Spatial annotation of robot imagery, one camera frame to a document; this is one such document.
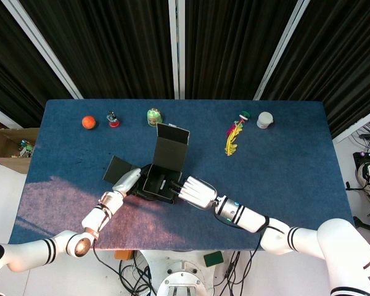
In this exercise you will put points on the black tripod leg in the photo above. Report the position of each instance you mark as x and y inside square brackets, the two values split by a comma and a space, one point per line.
[367, 226]

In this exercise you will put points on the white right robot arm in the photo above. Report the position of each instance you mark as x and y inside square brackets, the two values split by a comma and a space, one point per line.
[336, 243]

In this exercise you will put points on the brown cardboard carton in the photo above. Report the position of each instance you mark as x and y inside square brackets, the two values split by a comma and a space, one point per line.
[3, 145]

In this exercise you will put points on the black foldable cardboard box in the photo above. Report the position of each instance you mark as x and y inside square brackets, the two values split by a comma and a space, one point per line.
[169, 154]

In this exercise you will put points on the green nesting doll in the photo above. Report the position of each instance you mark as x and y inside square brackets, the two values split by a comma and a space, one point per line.
[154, 116]

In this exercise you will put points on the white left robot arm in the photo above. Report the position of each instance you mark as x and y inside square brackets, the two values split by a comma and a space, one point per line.
[27, 253]

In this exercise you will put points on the orange ball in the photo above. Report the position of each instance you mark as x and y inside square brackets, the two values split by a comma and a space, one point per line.
[88, 122]

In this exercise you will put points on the orange block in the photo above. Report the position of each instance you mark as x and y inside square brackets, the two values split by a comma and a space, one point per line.
[123, 255]

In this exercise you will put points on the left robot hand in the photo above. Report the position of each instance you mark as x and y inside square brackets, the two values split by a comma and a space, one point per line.
[128, 180]

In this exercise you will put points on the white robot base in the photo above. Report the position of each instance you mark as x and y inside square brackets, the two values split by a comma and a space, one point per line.
[182, 274]

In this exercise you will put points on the green block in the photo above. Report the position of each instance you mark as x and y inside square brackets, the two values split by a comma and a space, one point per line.
[213, 259]

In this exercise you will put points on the white frame post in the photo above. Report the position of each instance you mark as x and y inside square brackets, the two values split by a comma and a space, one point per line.
[3, 115]
[357, 123]
[46, 49]
[176, 49]
[280, 49]

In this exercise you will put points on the blue cloth-covered table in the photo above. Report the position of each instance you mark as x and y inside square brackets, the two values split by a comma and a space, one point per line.
[280, 172]

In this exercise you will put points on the small green toy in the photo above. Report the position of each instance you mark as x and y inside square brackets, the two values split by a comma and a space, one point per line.
[25, 148]

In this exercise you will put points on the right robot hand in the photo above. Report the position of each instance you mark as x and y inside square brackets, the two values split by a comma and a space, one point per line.
[197, 192]

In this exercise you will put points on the black pleated curtain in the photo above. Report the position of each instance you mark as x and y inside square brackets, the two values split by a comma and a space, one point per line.
[117, 46]

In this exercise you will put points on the black case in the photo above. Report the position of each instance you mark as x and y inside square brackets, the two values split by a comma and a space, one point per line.
[362, 157]

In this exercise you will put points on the yellow feather shuttlecock toy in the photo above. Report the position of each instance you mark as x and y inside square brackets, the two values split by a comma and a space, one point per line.
[231, 140]

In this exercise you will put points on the small figure on red base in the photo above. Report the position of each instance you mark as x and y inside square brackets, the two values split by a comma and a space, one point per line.
[112, 120]

